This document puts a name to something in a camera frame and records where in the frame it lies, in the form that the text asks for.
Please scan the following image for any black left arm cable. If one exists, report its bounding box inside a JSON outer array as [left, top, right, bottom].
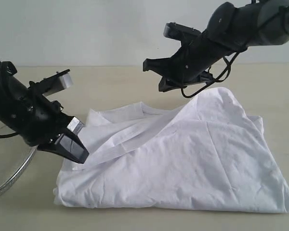
[[0, 61, 39, 139]]

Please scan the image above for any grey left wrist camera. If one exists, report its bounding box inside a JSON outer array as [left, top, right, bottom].
[[29, 69, 73, 96]]

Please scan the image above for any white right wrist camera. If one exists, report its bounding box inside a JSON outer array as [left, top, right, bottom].
[[163, 22, 202, 46]]

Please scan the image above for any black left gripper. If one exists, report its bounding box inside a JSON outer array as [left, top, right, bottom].
[[4, 93, 89, 164]]

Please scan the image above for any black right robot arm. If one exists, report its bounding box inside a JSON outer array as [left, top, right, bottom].
[[143, 0, 289, 92]]

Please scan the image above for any white t-shirt with red logo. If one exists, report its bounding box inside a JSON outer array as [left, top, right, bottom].
[[53, 88, 289, 213]]

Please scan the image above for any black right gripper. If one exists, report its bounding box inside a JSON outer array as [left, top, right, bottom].
[[143, 36, 224, 92]]

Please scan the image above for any round wire mesh basket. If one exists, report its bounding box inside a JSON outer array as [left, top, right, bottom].
[[0, 115, 39, 202]]

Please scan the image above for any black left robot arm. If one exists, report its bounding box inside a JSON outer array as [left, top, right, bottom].
[[0, 60, 89, 164]]

